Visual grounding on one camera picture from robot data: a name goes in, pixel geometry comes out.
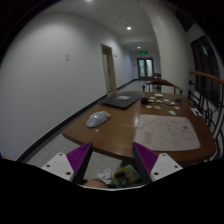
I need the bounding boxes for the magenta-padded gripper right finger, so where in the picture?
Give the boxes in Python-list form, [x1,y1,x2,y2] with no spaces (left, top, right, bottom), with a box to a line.
[132,141,184,184]

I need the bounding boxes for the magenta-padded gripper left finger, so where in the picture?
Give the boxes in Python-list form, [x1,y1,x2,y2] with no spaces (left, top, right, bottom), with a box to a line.
[41,142,94,185]

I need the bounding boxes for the green round packet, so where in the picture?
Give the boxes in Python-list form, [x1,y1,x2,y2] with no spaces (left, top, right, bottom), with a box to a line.
[112,164,141,188]

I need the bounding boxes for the crumpled white wrapper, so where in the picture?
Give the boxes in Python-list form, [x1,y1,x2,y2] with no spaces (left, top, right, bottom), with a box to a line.
[97,167,114,186]

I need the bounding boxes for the white flat card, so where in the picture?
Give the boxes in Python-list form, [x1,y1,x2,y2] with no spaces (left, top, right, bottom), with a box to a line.
[190,106,203,118]

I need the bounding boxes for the black closed laptop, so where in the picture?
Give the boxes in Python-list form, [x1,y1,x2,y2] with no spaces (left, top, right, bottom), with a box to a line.
[101,92,144,110]

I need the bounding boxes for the black metal wood-topped railing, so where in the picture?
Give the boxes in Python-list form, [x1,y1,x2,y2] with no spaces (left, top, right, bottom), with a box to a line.
[187,69,224,162]

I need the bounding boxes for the wooden armchair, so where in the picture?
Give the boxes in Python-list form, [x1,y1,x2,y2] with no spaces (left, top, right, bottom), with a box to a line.
[141,78,185,96]

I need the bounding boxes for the dark wooden chair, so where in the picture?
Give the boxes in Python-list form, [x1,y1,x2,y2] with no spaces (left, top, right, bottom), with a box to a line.
[152,72,163,82]

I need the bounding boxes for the glazed double door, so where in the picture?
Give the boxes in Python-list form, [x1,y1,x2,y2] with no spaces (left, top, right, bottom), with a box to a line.
[136,57,155,81]

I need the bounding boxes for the beige side door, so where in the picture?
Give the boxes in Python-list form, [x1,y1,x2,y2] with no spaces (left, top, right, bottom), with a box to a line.
[100,43,118,95]

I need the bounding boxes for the dark framed window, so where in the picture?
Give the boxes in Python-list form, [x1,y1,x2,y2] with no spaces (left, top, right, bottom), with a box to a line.
[190,34,222,108]

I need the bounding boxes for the ceiling lights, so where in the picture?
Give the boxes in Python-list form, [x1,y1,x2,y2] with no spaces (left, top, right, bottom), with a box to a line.
[84,0,143,50]

